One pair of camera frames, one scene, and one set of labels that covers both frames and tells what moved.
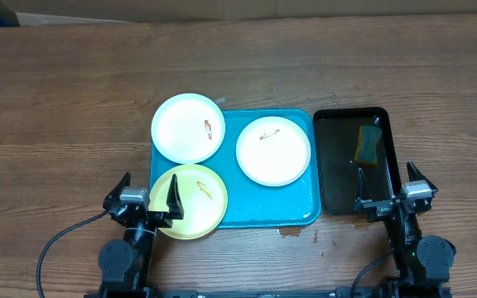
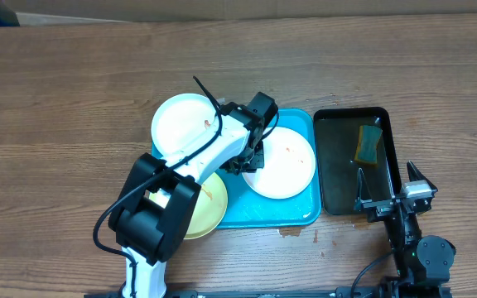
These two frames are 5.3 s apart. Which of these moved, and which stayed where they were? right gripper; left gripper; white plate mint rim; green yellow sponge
Moved: left gripper
Stayed: white plate mint rim; green yellow sponge; right gripper
